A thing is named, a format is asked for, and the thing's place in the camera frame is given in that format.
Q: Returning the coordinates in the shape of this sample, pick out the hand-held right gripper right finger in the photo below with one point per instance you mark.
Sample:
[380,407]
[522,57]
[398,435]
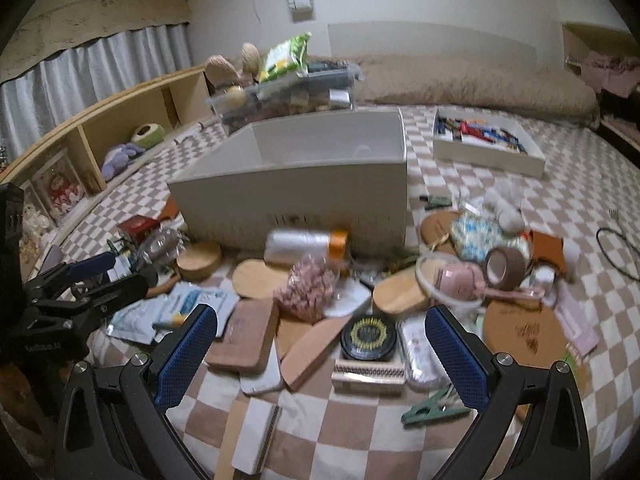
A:
[457,360]

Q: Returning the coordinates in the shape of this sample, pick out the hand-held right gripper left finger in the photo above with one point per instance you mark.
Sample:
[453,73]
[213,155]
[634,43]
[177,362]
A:
[185,355]

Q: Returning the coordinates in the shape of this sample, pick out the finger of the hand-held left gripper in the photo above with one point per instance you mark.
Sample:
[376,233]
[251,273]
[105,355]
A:
[92,264]
[120,287]

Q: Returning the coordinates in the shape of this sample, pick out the blue white plastic packet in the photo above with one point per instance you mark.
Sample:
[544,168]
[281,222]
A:
[200,305]

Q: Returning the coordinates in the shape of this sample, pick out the brown rectangular wooden block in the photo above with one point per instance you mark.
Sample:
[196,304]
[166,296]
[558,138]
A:
[245,335]

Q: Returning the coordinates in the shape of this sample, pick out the oval wooden lid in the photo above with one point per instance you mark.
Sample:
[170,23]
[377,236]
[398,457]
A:
[257,280]

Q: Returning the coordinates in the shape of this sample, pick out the half-moon wooden piece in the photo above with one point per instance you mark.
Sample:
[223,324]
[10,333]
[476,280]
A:
[312,355]

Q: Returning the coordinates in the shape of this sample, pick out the plastic wrap roll orange end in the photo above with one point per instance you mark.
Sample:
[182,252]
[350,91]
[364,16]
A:
[297,245]

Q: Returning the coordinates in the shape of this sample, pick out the white cardboard storage box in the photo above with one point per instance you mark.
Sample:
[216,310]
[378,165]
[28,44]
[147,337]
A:
[300,195]

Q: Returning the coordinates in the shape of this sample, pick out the clear plastic case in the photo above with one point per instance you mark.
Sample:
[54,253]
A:
[422,355]

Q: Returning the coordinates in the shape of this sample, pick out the green clothespin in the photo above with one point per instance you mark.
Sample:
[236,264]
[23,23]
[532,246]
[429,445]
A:
[432,410]

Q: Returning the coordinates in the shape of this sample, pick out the small red box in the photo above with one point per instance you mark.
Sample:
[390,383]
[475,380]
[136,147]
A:
[140,229]

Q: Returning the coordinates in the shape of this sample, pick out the clear crinkly plastic bag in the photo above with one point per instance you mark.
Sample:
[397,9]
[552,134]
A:
[162,245]

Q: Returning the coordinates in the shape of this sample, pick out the large round cork coaster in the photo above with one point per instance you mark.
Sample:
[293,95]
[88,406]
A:
[525,332]

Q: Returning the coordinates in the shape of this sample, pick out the pink handheld fan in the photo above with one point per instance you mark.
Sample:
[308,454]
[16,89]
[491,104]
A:
[457,282]

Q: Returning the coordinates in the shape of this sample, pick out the white flat card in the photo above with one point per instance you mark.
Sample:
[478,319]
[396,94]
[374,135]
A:
[262,377]

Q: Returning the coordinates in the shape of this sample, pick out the round wooden box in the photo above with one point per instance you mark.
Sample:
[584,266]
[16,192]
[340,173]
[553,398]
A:
[197,262]

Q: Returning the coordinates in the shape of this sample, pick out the framed picture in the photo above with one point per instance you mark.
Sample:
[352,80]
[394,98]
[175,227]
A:
[60,187]

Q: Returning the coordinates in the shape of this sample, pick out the oval wooden box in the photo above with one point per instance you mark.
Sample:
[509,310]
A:
[400,295]

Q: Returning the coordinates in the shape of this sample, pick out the black round tin gold print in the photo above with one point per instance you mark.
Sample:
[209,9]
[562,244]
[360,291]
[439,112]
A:
[368,338]

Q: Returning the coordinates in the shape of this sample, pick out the small striped box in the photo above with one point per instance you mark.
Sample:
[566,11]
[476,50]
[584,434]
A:
[367,377]

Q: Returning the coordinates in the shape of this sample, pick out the brown tape roll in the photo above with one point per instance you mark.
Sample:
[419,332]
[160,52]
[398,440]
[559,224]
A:
[505,267]

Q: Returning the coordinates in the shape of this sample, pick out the purple plush toy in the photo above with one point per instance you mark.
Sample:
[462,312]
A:
[122,157]

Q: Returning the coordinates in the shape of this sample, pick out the silver round disc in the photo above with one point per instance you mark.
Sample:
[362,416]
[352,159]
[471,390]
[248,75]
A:
[350,300]

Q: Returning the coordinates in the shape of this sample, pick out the floral fabric pouch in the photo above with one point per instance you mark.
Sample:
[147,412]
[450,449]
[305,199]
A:
[475,237]

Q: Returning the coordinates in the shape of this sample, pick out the pink notebook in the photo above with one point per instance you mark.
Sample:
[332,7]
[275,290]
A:
[577,322]

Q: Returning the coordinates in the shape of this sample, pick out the small round cork coaster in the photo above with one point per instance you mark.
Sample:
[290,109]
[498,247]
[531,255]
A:
[437,230]

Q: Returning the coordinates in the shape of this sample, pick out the brown leather piece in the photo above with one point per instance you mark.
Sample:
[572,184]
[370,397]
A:
[547,252]

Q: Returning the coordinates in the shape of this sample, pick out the avocado plush toy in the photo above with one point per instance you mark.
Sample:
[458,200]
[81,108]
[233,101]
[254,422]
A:
[147,135]

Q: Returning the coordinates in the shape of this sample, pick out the wooden shelf unit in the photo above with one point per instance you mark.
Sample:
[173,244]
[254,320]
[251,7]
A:
[125,110]

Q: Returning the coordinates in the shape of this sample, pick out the dark green clip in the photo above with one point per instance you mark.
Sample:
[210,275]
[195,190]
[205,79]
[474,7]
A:
[435,201]

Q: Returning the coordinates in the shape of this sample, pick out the white fluffy plush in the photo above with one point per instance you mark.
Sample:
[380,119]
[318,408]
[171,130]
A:
[505,205]

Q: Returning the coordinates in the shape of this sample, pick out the grey curtain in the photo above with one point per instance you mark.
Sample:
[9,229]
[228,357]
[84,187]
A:
[100,65]

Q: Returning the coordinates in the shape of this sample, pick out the white shallow tray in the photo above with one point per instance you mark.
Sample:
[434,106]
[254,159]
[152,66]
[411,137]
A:
[487,157]

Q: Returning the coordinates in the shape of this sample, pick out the yellow ball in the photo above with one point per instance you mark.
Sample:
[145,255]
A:
[234,95]

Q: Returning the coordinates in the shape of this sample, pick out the pile of coloured pens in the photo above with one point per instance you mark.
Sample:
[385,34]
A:
[480,132]

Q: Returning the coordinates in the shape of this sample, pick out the fuzzy beige slipper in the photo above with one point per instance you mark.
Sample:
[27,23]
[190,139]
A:
[220,67]
[250,57]

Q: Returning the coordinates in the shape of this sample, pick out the clear plastic storage bin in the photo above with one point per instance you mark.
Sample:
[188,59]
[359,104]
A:
[280,100]

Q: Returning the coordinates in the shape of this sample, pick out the beige curtain valance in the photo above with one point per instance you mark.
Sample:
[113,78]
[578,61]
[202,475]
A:
[100,15]

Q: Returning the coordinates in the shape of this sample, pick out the long beige pillow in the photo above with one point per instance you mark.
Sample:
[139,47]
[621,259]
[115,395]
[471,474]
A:
[475,85]

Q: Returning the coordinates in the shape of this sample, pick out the green snack bag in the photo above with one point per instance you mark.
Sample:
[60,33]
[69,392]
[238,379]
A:
[285,57]

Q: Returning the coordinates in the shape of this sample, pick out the white headboard panel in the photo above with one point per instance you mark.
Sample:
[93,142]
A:
[430,42]

